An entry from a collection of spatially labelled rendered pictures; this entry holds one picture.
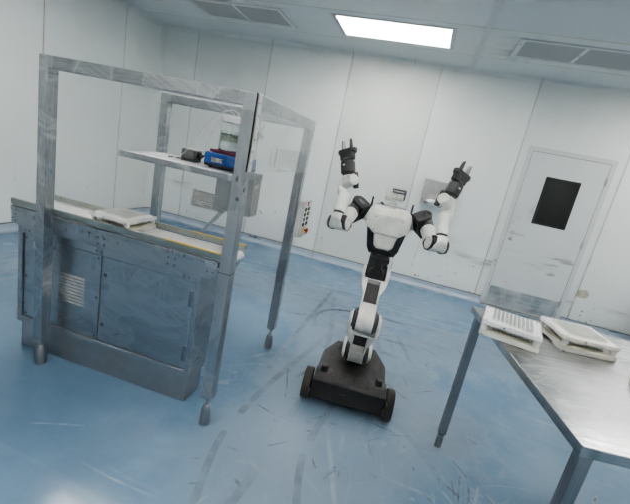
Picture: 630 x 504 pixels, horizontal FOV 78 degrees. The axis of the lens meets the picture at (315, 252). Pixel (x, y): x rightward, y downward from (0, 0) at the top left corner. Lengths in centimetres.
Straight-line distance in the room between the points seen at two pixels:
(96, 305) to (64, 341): 38
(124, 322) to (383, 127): 423
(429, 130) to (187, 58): 375
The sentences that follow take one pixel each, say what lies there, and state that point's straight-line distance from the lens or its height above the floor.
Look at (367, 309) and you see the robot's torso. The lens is 244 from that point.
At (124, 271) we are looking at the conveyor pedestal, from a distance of 242.
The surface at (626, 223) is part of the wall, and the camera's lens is 608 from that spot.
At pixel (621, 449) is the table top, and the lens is 152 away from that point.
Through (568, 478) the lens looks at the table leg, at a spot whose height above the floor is 76.
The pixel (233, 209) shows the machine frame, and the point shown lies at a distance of 187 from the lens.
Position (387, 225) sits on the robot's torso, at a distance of 245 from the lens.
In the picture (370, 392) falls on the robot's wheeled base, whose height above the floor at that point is 19.
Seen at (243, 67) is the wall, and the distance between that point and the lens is 636.
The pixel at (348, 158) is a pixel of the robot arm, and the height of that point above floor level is 153.
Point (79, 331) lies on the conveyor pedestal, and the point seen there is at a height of 23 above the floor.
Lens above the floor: 152
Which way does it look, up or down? 14 degrees down
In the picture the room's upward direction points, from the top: 12 degrees clockwise
